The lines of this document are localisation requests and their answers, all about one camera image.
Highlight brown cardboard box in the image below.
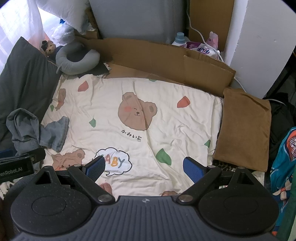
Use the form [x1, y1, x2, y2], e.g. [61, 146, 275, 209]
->
[188, 0, 235, 51]

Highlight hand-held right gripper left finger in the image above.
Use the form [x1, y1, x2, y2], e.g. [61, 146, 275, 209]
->
[35, 156, 115, 204]

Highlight small plush doll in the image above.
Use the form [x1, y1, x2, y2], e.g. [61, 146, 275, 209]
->
[41, 40, 63, 58]

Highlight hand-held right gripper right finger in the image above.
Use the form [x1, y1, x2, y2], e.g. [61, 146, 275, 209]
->
[177, 157, 264, 204]

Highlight bear print cream blanket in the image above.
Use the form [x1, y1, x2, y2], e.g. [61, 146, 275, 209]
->
[40, 75, 264, 202]

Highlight small black cloth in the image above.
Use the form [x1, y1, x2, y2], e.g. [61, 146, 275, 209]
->
[76, 61, 110, 78]

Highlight brown cardboard sheet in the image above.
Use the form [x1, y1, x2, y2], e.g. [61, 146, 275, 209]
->
[74, 30, 236, 96]

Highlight dark grey pillow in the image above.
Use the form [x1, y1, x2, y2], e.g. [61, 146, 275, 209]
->
[0, 36, 61, 142]

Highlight brown cushion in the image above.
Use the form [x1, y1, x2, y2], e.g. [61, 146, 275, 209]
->
[212, 88, 272, 172]

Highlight grey upright panel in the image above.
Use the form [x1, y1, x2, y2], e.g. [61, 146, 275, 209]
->
[89, 0, 191, 44]

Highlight crumpled plastic bag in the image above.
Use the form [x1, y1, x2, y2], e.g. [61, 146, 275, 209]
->
[51, 23, 77, 44]

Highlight pink bottle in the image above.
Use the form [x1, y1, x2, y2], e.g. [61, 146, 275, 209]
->
[207, 31, 220, 50]

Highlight white pillow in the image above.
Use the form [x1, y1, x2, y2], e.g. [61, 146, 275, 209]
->
[45, 0, 90, 35]

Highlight leopard print cloth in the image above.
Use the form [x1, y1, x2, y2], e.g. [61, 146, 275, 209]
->
[211, 159, 252, 173]

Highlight teal printed cloth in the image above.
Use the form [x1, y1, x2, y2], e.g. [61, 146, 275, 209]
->
[269, 127, 296, 237]

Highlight sheer white curtain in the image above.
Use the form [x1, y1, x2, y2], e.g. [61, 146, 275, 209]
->
[0, 0, 50, 77]

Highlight light blue denim jeans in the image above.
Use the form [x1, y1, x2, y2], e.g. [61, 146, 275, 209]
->
[6, 108, 70, 155]

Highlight white detergent bottle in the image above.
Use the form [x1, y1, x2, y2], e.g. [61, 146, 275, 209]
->
[171, 32, 188, 47]

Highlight grey neck pillow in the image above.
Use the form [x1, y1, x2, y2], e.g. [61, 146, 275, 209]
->
[55, 42, 100, 75]

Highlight white cable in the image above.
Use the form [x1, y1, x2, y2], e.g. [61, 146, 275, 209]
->
[186, 11, 245, 91]

